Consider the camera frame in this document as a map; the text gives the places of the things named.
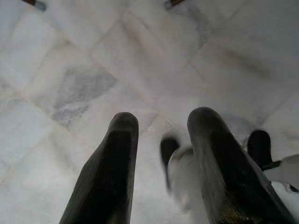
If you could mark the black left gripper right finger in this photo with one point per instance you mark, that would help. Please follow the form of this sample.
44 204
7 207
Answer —
224 168

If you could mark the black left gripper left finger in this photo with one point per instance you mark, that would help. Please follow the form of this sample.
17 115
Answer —
109 177

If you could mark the white robot leg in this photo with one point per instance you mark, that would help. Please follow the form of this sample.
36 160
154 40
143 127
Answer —
184 177
287 171

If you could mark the black robot foot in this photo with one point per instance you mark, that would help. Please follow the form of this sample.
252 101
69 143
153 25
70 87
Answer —
259 145

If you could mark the wooden furniture leg grey cap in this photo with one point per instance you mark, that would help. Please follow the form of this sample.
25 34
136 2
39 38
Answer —
37 4
172 3

